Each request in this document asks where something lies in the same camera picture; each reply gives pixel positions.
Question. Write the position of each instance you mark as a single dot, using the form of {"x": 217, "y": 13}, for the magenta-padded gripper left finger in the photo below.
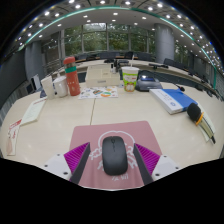
{"x": 77, "y": 158}

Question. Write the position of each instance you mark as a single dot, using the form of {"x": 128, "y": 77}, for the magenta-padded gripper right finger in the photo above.
{"x": 148, "y": 159}

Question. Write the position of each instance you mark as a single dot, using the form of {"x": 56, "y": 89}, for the black computer mouse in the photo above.
{"x": 114, "y": 156}

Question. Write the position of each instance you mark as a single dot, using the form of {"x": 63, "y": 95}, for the pink printed mouse pad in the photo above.
{"x": 90, "y": 133}

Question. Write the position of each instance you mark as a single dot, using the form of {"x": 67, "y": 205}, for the blue and white book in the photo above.
{"x": 173, "y": 100}

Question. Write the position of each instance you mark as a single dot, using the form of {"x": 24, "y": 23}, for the white paper booklet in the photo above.
{"x": 33, "y": 111}

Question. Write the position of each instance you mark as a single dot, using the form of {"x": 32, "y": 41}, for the black handheld microphone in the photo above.
{"x": 194, "y": 112}

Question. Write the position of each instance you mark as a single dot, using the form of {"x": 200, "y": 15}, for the red-print paper flyer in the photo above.
{"x": 13, "y": 136}

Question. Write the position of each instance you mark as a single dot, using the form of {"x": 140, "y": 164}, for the colourful sticker sheet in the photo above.
{"x": 98, "y": 92}

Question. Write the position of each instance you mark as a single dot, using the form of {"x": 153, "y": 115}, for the white paper sheets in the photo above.
{"x": 209, "y": 121}

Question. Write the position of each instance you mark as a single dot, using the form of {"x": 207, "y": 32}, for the dark conference microphone unit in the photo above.
{"x": 43, "y": 94}
{"x": 148, "y": 83}

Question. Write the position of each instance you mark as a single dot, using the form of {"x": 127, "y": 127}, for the white lidded mug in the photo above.
{"x": 61, "y": 86}

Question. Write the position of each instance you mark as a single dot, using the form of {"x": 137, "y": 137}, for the white paper cup stack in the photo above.
{"x": 47, "y": 87}

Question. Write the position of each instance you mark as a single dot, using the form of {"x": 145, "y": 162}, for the red drink bottle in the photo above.
{"x": 72, "y": 78}

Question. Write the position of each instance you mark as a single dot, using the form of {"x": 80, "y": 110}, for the takeaway drink cup with straw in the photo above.
{"x": 130, "y": 80}

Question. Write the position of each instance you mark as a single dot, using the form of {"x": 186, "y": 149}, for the white floor appliance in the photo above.
{"x": 35, "y": 82}

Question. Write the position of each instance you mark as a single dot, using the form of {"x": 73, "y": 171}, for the black office chairs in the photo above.
{"x": 113, "y": 55}

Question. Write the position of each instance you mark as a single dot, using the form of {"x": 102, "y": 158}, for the ceiling lights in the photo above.
{"x": 115, "y": 14}

